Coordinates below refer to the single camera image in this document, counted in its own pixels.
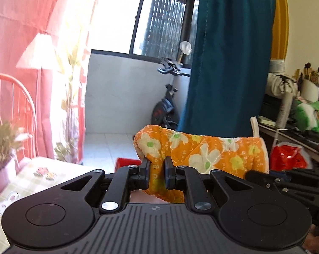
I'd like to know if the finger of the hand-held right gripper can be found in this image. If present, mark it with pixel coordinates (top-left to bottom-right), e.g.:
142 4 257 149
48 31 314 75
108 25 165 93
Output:
245 171 319 202
271 168 319 183

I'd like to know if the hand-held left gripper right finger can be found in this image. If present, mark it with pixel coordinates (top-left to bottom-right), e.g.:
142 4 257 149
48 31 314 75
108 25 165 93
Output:
163 156 255 214

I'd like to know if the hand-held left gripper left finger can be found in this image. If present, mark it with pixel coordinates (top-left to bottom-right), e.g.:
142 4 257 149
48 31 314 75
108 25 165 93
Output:
59 158 151 213

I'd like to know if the red cardboard box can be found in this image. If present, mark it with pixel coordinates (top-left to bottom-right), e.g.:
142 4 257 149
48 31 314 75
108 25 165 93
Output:
115 158 142 174

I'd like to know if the orange floral oven mitt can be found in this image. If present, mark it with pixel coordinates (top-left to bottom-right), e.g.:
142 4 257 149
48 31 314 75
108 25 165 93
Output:
134 116 269 204

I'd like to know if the red plastic bag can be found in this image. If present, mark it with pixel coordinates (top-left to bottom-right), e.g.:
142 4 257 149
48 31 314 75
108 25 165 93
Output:
270 142 313 171

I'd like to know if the dark desk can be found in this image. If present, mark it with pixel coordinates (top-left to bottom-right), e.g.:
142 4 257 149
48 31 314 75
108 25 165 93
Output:
257 119 319 164

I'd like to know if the green plush toy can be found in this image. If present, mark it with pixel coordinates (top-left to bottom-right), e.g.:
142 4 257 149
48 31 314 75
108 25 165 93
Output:
294 99 319 134

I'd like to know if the black exercise bike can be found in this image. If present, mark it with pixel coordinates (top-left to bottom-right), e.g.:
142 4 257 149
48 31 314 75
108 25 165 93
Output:
152 57 193 131

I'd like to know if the pale notebook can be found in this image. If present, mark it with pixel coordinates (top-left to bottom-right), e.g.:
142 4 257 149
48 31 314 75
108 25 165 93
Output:
258 116 277 127

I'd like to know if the white spray can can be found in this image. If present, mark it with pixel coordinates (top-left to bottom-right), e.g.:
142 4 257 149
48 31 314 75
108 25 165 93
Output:
277 92 294 130

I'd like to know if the checked bunny tablecloth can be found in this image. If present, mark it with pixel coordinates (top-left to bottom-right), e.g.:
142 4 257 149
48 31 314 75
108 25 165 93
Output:
0 157 117 254

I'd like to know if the white brush holder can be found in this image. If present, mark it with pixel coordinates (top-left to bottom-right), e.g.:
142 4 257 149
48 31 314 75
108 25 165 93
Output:
297 63 319 103

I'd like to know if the cream fabric bag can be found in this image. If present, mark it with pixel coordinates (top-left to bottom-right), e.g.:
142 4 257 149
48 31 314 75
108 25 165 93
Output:
265 73 299 97

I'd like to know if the white round ornament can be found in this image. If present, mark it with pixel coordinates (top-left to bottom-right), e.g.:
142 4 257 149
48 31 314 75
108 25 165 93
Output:
180 41 192 59

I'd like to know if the teal curtain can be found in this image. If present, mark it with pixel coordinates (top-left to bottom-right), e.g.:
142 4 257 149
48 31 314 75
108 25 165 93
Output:
178 0 278 139

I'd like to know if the dark framed window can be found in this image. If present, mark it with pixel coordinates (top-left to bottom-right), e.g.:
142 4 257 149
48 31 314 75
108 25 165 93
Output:
91 0 201 65

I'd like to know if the yellow curtain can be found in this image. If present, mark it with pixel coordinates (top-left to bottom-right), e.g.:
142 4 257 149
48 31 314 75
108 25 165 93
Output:
271 0 289 60

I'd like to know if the pink printed backdrop cloth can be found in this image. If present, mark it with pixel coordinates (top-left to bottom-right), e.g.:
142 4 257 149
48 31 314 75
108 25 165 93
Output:
0 0 107 204

